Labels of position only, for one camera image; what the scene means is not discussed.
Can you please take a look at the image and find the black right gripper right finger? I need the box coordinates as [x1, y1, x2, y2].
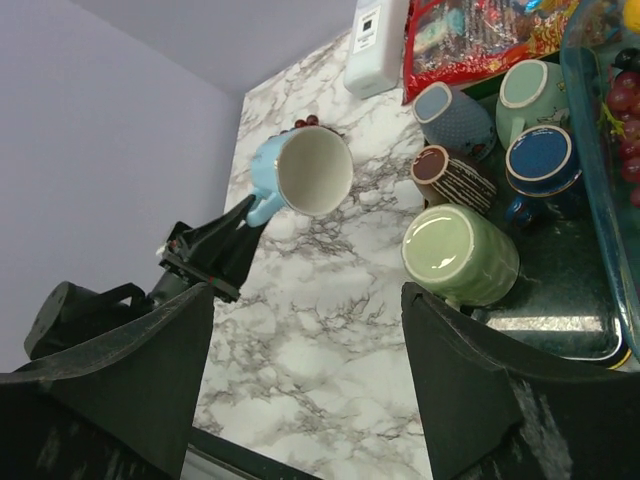
[401, 283, 639, 479]

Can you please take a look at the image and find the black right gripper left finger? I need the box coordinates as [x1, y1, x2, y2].
[1, 284, 214, 479]

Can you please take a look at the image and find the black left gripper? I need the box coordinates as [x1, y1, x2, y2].
[149, 194, 267, 304]

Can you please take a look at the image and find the light blue hexagonal mug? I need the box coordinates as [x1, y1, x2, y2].
[245, 126, 354, 227]

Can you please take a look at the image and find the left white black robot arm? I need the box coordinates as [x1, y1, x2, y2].
[24, 194, 265, 360]

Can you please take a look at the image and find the light green large mug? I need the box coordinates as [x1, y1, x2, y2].
[401, 203, 520, 308]

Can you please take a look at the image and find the brown striped mug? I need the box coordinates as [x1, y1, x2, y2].
[410, 145, 498, 215]

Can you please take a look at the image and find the dark blue mug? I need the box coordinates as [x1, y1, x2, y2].
[505, 125, 587, 228]

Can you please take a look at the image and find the grey blue dotted mug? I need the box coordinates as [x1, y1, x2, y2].
[412, 82, 497, 161]

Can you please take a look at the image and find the mint green mug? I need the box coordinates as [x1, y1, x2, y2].
[495, 59, 570, 150]

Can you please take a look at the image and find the black tray gold rim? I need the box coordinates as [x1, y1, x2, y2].
[422, 54, 634, 371]

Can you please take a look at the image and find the dark red grape bunch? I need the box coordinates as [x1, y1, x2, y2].
[281, 114, 343, 137]

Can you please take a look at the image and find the white rectangular box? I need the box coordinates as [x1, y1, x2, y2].
[343, 0, 411, 99]

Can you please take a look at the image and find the red snack bag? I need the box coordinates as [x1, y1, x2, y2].
[402, 0, 579, 105]

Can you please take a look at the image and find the red grape bunch in container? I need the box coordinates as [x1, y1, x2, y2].
[605, 71, 639, 208]

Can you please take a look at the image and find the dark blue grape bunch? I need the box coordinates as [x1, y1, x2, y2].
[612, 47, 639, 73]

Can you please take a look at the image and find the teal transparent fruit container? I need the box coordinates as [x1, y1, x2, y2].
[560, 1, 639, 357]

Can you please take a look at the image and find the yellow lemon fruit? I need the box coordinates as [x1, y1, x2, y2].
[623, 0, 640, 34]

